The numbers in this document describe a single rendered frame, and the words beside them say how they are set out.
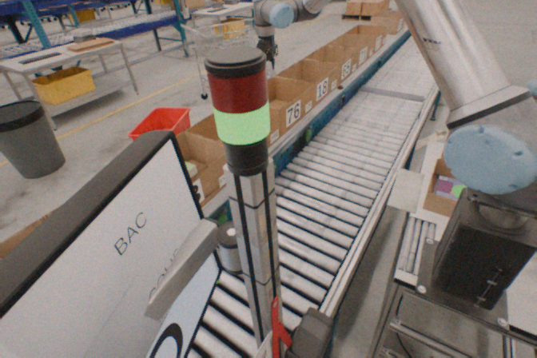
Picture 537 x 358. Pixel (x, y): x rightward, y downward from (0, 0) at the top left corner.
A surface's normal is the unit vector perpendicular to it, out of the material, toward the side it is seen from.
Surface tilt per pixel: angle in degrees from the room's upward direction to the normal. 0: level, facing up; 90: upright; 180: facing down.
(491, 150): 94
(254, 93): 90
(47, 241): 4
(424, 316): 0
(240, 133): 90
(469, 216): 0
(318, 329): 8
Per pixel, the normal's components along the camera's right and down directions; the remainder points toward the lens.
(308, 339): -0.14, -0.73
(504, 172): -0.84, 0.41
